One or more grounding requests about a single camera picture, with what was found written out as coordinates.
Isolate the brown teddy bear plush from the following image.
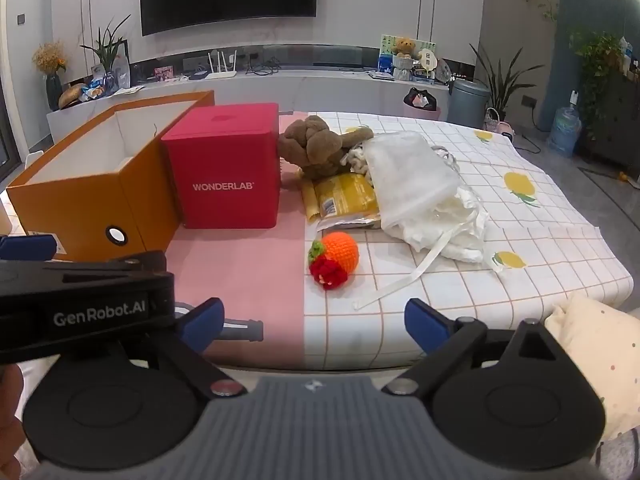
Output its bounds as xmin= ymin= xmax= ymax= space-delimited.
xmin=277 ymin=115 xmax=375 ymax=181

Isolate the orange crocheted fruit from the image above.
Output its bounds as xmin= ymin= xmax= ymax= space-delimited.
xmin=320 ymin=231 xmax=361 ymax=278

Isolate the red box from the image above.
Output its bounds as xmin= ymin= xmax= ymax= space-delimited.
xmin=160 ymin=102 xmax=281 ymax=231

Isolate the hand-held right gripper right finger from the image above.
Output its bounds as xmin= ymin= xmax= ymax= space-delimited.
xmin=381 ymin=297 xmax=563 ymax=396

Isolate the green potted plant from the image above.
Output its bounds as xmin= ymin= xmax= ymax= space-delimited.
xmin=80 ymin=14 xmax=132 ymax=93

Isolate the orange storage box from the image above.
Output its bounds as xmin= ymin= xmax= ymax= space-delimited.
xmin=6 ymin=90 xmax=216 ymax=263

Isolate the bread loaf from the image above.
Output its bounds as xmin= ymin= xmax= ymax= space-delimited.
xmin=58 ymin=82 xmax=88 ymax=110

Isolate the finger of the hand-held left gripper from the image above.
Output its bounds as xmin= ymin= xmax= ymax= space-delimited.
xmin=0 ymin=250 xmax=174 ymax=287
xmin=0 ymin=234 xmax=57 ymax=262

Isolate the grey trash bin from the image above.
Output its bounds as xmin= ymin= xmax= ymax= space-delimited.
xmin=446 ymin=79 xmax=491 ymax=128

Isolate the green plant on cabinet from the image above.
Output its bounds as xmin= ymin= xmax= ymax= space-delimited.
xmin=570 ymin=30 xmax=623 ymax=136

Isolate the dark cabinet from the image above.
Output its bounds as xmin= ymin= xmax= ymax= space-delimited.
xmin=582 ymin=67 xmax=640 ymax=166

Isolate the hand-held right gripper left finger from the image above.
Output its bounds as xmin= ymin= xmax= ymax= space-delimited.
xmin=127 ymin=297 xmax=247 ymax=398

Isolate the pink basket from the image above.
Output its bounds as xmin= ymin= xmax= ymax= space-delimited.
xmin=402 ymin=87 xmax=442 ymax=121

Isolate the blue water jug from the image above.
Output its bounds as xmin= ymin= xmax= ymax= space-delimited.
xmin=547 ymin=91 xmax=582 ymax=156

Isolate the pink plant pot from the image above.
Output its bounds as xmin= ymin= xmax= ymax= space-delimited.
xmin=482 ymin=107 xmax=516 ymax=141

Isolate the white router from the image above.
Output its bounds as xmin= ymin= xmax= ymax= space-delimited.
xmin=207 ymin=49 xmax=238 ymax=81

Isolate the red crocheted strawberry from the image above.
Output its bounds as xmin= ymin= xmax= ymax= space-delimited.
xmin=308 ymin=240 xmax=347 ymax=291

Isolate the tall leafy floor plant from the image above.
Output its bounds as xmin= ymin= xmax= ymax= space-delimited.
xmin=470 ymin=42 xmax=546 ymax=121

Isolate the white mesh cloth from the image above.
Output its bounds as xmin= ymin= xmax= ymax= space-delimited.
xmin=361 ymin=131 xmax=461 ymax=241

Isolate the cream polka-dot pillow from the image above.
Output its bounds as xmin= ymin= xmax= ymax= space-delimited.
xmin=544 ymin=292 xmax=640 ymax=441

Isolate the vase with orange flowers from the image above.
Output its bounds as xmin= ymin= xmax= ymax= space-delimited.
xmin=32 ymin=41 xmax=68 ymax=112

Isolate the silver foil packet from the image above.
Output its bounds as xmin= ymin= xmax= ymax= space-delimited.
xmin=316 ymin=210 xmax=386 ymax=233

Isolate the cream and pink knitted pouch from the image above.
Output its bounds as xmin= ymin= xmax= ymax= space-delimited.
xmin=341 ymin=141 xmax=373 ymax=188

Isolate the white media console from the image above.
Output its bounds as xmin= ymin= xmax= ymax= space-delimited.
xmin=46 ymin=67 xmax=451 ymax=146

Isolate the person's left hand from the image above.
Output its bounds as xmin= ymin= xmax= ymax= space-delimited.
xmin=0 ymin=362 xmax=24 ymax=480

